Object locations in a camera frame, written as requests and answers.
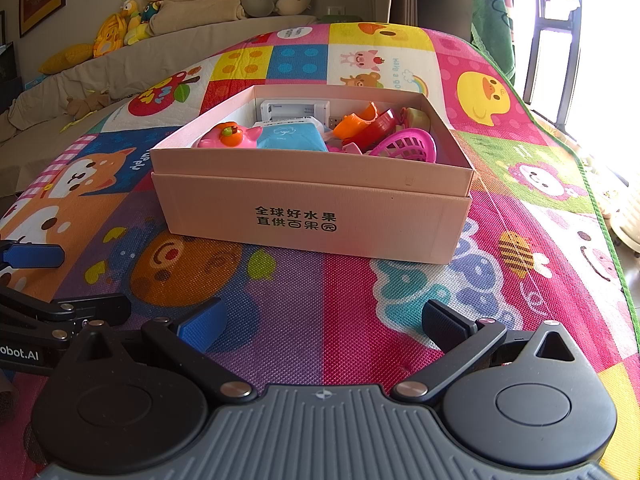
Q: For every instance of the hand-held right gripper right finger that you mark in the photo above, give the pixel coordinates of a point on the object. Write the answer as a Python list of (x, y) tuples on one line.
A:
[(444, 319)]

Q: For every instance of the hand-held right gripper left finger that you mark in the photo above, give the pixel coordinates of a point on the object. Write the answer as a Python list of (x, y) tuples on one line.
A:
[(205, 324)]

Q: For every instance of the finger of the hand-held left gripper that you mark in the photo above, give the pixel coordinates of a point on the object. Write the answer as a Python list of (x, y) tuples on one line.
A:
[(90, 307), (35, 256)]

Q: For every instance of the pink cardboard box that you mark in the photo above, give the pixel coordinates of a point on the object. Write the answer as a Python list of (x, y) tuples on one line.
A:
[(310, 205)]

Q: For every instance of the pink doll with orange hair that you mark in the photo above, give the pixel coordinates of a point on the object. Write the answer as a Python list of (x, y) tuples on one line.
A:
[(220, 137)]

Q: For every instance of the gold toy cup pink lid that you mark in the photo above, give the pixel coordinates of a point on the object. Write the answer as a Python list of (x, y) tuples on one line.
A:
[(415, 119)]

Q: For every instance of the white rectangular box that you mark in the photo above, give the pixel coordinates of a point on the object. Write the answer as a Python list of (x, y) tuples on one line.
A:
[(295, 109)]

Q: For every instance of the colourful printed play mat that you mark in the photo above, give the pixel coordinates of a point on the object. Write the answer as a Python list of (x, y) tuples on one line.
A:
[(320, 300)]

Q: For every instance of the brown plush toy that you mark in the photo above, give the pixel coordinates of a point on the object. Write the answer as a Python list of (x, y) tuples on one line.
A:
[(82, 105)]

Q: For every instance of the pink toy basket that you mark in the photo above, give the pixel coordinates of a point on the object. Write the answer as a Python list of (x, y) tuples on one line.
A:
[(405, 146)]

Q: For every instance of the small pink toy piece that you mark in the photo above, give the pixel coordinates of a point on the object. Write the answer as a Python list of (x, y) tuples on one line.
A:
[(350, 149)]

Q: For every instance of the yellow cushion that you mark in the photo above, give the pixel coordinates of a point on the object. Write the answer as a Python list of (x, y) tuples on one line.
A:
[(65, 57)]

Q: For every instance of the red plastic toy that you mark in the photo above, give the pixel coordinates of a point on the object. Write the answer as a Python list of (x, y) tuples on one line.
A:
[(382, 127)]

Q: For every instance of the blue packet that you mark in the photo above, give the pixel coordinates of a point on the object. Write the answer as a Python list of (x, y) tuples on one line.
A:
[(290, 137)]

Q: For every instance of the beige sofa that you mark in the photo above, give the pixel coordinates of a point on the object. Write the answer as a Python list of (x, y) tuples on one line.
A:
[(125, 65)]

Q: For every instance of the orange plastic toy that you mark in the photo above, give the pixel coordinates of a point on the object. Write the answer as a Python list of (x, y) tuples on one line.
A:
[(352, 124)]

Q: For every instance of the round yellow plush toy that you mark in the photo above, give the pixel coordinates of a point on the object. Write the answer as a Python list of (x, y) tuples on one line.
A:
[(107, 35)]

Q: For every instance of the yellow duck plush toy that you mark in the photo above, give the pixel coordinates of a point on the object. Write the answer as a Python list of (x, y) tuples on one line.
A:
[(131, 22)]

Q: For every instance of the green printed cloth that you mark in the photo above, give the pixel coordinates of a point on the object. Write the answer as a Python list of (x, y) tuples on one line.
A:
[(492, 25)]

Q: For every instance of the beige folded blanket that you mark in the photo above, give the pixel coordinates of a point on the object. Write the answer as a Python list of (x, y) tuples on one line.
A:
[(200, 7)]

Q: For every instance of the black window frame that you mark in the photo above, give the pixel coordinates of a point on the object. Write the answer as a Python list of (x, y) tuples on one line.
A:
[(539, 35)]

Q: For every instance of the white wall socket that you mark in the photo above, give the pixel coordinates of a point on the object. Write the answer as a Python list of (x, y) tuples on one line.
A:
[(336, 10)]

